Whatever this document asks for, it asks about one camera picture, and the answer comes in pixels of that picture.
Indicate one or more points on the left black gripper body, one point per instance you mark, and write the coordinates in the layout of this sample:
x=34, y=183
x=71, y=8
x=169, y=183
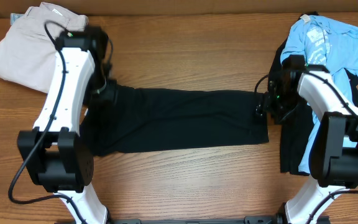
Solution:
x=109, y=94

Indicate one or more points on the light blue printed t-shirt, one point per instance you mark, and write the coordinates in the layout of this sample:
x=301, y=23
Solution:
x=337, y=43

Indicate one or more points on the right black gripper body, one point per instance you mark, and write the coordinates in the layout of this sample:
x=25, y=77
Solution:
x=266, y=104

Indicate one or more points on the light blue folded cloth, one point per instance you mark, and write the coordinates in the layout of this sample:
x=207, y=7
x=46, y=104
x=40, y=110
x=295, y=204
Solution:
x=14, y=17

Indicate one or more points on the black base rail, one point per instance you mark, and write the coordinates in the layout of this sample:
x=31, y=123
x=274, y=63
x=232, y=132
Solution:
x=246, y=220

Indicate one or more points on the folded beige trousers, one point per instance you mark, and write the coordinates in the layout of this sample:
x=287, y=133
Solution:
x=27, y=55

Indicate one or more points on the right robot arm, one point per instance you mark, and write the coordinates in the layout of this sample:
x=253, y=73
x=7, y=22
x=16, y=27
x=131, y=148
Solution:
x=333, y=158

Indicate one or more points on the black t-shirt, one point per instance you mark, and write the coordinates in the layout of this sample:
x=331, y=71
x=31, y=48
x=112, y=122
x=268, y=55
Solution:
x=145, y=120

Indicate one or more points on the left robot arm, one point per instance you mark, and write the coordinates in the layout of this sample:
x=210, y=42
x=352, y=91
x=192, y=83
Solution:
x=52, y=152

